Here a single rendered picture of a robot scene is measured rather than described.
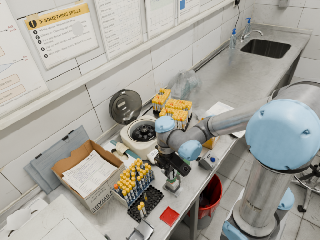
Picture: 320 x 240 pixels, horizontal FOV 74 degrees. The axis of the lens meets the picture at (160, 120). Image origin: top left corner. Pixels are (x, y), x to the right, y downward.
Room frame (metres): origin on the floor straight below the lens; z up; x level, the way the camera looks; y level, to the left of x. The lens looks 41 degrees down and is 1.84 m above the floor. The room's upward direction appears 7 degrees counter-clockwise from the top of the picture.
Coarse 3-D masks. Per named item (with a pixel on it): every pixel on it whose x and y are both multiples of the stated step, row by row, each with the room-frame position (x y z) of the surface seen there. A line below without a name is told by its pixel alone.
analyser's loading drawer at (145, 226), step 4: (144, 220) 0.41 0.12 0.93; (140, 224) 0.40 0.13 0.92; (144, 224) 0.40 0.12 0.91; (148, 224) 0.39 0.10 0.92; (136, 228) 0.38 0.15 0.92; (140, 228) 0.38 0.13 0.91; (144, 228) 0.38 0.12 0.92; (148, 228) 0.38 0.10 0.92; (152, 228) 0.38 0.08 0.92; (132, 232) 0.37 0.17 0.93; (136, 232) 0.37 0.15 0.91; (140, 232) 0.37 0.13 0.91; (144, 232) 0.36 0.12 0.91; (148, 232) 0.36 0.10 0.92; (132, 236) 0.35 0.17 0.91; (136, 236) 0.35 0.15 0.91; (140, 236) 0.35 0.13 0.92; (144, 236) 0.35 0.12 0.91; (148, 236) 0.35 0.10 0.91
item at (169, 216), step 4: (168, 208) 0.47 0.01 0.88; (164, 212) 0.46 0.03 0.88; (168, 212) 0.45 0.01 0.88; (172, 212) 0.45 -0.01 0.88; (176, 212) 0.45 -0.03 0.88; (160, 216) 0.44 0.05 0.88; (164, 216) 0.44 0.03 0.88; (168, 216) 0.44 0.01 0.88; (172, 216) 0.43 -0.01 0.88; (176, 216) 0.43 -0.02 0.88; (164, 220) 0.42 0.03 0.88; (168, 220) 0.42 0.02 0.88; (172, 220) 0.42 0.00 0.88; (168, 224) 0.40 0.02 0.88; (172, 224) 0.40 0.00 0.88
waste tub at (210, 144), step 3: (213, 138) 0.79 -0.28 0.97; (216, 138) 0.83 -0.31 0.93; (207, 141) 0.81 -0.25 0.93; (210, 141) 0.80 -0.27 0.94; (213, 141) 0.80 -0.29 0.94; (216, 141) 0.84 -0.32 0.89; (204, 144) 0.82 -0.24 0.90; (207, 144) 0.81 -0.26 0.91; (210, 144) 0.80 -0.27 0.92; (213, 144) 0.80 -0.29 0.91; (207, 147) 0.81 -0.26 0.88; (210, 147) 0.80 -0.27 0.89
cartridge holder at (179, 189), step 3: (165, 183) 0.60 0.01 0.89; (162, 186) 0.58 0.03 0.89; (165, 186) 0.57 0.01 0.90; (177, 186) 0.56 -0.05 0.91; (180, 186) 0.57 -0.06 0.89; (165, 189) 0.57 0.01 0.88; (168, 189) 0.56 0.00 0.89; (171, 189) 0.55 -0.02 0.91; (177, 189) 0.56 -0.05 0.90; (180, 189) 0.56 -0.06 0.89; (171, 192) 0.54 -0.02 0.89; (174, 192) 0.54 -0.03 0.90; (177, 192) 0.54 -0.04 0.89; (180, 192) 0.55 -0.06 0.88; (174, 195) 0.53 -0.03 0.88; (177, 195) 0.53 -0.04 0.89
